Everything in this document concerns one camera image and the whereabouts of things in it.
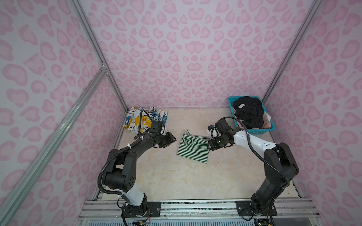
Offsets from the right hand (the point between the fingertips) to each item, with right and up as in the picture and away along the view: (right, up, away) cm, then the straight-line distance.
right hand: (209, 144), depth 90 cm
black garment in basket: (+31, +22, +11) cm, 40 cm away
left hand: (-20, +3, +1) cm, 21 cm away
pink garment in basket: (+42, +14, +10) cm, 46 cm away
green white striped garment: (-9, -2, +5) cm, 11 cm away
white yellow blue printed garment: (-56, +15, +18) cm, 60 cm away
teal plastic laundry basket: (+33, +8, +8) cm, 35 cm away
